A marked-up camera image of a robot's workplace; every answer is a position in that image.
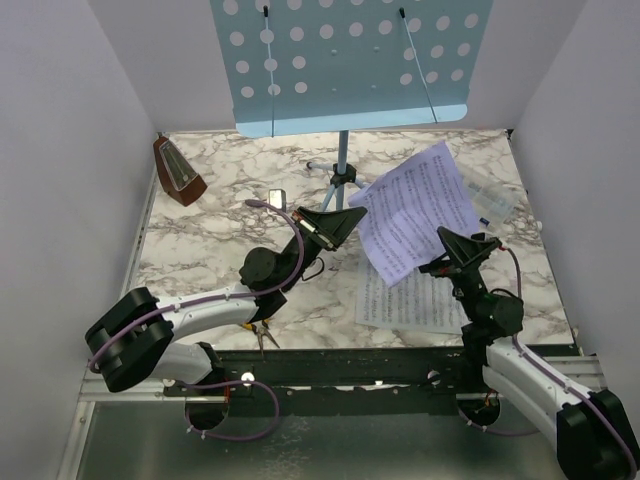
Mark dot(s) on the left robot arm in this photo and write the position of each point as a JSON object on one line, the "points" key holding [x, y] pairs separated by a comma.
{"points": [[138, 337]]}

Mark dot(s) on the yellow handled needle-nose pliers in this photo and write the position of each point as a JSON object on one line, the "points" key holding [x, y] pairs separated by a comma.
{"points": [[261, 331]]}

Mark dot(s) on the light blue music stand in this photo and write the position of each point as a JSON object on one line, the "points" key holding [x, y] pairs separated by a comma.
{"points": [[297, 67]]}

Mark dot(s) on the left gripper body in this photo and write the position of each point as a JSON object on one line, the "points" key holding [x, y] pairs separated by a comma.
{"points": [[306, 228]]}

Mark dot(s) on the sheet music page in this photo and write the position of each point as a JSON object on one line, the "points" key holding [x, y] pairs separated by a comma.
{"points": [[419, 303], [406, 206]]}

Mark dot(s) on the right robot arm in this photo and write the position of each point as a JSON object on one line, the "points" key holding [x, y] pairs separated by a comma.
{"points": [[589, 430]]}

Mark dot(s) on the brown wooden metronome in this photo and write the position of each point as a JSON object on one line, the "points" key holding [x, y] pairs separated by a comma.
{"points": [[177, 177]]}

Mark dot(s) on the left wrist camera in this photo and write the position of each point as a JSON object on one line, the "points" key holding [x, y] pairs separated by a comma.
{"points": [[277, 199]]}

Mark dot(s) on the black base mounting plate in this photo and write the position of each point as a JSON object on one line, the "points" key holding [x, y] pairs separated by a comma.
{"points": [[344, 382]]}

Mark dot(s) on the clear plastic compartment box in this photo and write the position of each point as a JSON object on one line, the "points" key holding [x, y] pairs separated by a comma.
{"points": [[492, 202]]}

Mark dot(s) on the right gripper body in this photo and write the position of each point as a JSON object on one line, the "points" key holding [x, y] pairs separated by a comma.
{"points": [[460, 268]]}

